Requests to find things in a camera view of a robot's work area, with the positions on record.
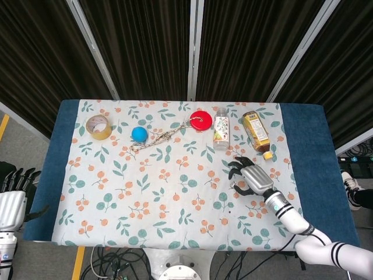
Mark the yellow floor tape strip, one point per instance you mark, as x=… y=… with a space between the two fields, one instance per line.
x=4 y=126
x=78 y=262

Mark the blue table cover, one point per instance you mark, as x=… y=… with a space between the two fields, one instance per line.
x=303 y=140

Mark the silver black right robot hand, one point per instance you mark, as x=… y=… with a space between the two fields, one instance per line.
x=258 y=179

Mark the clear plastic bottle floral label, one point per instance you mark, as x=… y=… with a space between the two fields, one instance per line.
x=222 y=131

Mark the floral patterned tablecloth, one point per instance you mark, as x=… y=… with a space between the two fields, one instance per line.
x=175 y=204

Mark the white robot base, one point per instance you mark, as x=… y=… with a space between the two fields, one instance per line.
x=180 y=262

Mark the grey metal partition post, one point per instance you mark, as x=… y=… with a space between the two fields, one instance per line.
x=93 y=49
x=194 y=49
x=303 y=49

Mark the brown packing tape roll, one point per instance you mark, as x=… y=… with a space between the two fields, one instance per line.
x=102 y=134

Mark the yellow label tea bottle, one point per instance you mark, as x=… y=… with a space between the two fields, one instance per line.
x=256 y=131

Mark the blue ball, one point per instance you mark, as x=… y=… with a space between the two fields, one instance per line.
x=140 y=134

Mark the white sneaker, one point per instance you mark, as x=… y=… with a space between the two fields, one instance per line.
x=351 y=186

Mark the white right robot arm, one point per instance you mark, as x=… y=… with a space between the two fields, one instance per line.
x=291 y=217

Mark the red round disc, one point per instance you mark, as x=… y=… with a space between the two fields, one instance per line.
x=202 y=124

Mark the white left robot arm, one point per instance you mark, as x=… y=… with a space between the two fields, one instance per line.
x=7 y=251

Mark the dark brown pleated curtain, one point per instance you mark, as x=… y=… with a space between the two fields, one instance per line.
x=38 y=58
x=145 y=49
x=247 y=49
x=344 y=73

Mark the black power strip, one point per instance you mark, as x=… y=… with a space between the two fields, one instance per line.
x=355 y=159

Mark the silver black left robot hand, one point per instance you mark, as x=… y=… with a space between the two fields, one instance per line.
x=11 y=207

